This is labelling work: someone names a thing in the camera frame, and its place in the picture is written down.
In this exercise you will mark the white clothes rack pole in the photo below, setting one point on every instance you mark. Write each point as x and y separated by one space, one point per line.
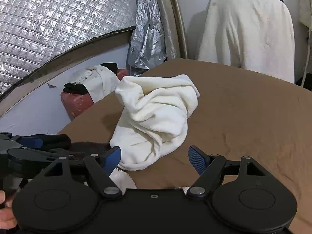
306 61

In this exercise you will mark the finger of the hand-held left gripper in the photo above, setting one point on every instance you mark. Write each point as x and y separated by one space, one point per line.
30 142

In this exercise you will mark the person's left hand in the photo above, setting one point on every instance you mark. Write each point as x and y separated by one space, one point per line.
6 214

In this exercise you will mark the cream hanging coat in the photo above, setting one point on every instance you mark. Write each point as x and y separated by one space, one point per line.
246 34

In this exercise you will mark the beige curtain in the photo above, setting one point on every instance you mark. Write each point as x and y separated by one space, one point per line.
174 17

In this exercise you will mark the silver quilted insulation cover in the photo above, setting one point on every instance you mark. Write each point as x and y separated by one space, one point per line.
53 12

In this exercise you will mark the pile of dark clothes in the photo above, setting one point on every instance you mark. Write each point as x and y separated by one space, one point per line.
307 80

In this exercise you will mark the cream quilted jacket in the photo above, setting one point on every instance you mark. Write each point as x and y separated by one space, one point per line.
306 2

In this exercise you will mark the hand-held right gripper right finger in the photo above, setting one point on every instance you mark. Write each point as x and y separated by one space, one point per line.
197 159

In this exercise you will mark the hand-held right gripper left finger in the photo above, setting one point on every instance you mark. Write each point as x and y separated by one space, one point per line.
112 157

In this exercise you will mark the crumpled silver foil cover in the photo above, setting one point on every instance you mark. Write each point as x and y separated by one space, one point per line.
146 36

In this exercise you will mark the white fleece jacket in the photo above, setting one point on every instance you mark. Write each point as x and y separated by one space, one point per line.
156 117

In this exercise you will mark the black garment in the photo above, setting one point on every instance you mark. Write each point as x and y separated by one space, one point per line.
75 89

